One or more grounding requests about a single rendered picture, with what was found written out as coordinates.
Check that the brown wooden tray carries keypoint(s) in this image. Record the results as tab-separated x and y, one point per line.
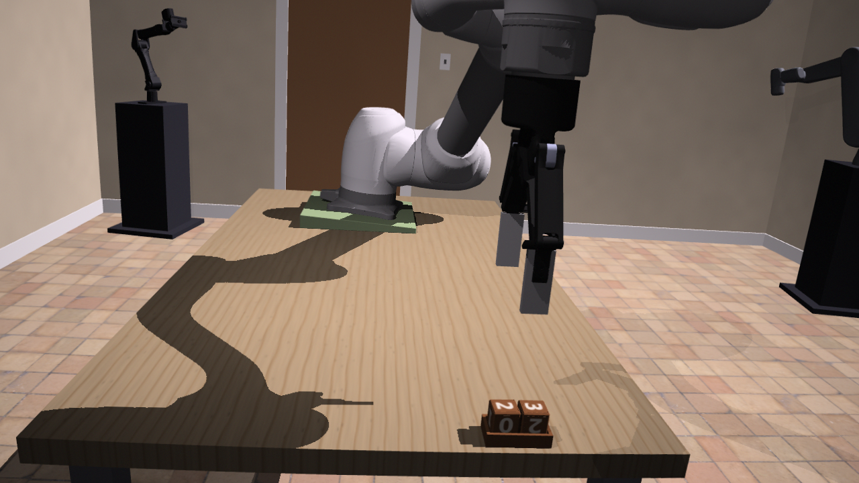
516	440

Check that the brown number cube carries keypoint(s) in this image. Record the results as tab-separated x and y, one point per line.
503	416
534	416

